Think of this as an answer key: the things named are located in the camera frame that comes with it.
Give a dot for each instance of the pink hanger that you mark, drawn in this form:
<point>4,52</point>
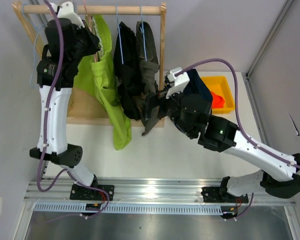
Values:
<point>92,25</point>

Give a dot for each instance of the olive grey shorts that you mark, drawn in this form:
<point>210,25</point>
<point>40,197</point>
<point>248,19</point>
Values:
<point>148,69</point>

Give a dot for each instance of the orange shorts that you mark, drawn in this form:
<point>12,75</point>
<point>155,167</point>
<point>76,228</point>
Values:
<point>218,101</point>

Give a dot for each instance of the wooden clothes rack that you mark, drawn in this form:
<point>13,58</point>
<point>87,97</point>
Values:
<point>84,109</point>

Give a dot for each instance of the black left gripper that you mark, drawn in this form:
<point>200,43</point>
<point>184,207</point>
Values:
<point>93,39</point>

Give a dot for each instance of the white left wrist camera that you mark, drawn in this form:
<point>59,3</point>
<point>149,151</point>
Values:
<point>67,10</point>

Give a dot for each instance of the lime green shorts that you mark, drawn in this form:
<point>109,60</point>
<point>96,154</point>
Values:
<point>98,79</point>

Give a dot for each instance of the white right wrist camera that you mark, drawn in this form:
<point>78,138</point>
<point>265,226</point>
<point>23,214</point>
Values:
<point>176,83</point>

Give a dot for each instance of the white slotted cable duct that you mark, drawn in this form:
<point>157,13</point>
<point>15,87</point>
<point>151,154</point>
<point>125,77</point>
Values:
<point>125,208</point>

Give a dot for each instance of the aluminium mounting rail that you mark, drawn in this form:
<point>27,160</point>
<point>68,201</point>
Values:
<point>165,191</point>

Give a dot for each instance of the black shorts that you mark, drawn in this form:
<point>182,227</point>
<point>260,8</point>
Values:
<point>128,76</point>

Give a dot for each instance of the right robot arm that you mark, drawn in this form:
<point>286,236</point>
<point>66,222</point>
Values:
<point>191,114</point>

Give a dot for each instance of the light blue hanger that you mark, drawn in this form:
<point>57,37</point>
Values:
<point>37,33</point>
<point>143,33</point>
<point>119,34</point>

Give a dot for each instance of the navy blue shorts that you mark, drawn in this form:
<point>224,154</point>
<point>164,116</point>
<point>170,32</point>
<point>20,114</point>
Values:
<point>197,86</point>

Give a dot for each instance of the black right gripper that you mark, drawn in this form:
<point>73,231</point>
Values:
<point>156,100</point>

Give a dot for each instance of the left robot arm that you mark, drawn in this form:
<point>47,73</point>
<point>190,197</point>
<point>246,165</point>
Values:
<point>67,46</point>

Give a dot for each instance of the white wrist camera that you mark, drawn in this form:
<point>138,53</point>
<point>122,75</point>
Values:
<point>67,10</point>
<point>176,83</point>

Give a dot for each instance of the yellow plastic tray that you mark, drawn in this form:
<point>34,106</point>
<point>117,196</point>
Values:
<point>219,85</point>

